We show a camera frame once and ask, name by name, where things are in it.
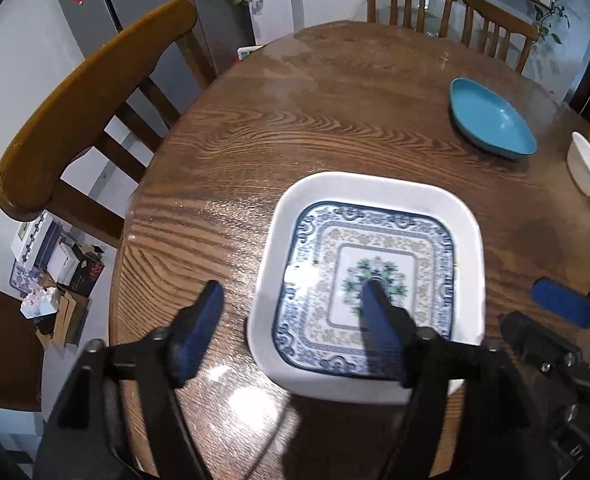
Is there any light brown wooden chair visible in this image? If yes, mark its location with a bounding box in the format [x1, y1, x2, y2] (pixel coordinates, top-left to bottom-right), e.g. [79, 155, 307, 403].
[0, 0, 217, 250]

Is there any small-leaf hanging vine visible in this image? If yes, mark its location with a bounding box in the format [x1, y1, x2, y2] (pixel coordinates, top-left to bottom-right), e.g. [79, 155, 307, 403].
[534, 0, 572, 45]

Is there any black box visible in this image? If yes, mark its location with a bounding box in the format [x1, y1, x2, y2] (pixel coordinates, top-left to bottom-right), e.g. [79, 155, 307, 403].
[69, 244, 106, 297]

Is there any white tissue pack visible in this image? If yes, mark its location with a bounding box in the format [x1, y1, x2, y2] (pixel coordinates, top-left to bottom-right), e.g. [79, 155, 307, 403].
[20, 287, 62, 320]

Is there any dark wooden chair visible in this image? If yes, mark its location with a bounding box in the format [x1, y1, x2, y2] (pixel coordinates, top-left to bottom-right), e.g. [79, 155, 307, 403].
[0, 279, 44, 412]

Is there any blue plate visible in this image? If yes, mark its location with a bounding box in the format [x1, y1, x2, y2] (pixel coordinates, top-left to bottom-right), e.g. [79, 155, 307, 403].
[449, 78, 538, 157]

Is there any square patterned white plate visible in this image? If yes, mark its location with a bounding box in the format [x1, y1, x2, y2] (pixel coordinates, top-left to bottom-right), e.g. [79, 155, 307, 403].
[247, 171, 486, 406]

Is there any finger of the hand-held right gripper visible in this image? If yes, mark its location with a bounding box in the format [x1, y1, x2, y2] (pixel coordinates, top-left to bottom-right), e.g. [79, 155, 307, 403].
[532, 277, 590, 332]
[500, 311, 585, 377]

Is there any brown cardboard box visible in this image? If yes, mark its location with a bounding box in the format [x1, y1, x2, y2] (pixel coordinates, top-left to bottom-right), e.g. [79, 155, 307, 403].
[36, 284, 90, 348]

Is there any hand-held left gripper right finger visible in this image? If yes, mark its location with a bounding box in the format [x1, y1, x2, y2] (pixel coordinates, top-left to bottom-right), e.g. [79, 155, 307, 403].
[357, 279, 561, 480]

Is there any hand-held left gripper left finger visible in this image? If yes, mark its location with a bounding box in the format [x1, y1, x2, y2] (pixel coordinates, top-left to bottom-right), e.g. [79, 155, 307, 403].
[34, 280, 226, 480]

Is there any wide white bowl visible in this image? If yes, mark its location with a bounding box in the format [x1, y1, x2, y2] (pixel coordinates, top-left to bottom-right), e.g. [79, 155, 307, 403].
[566, 132, 590, 197]

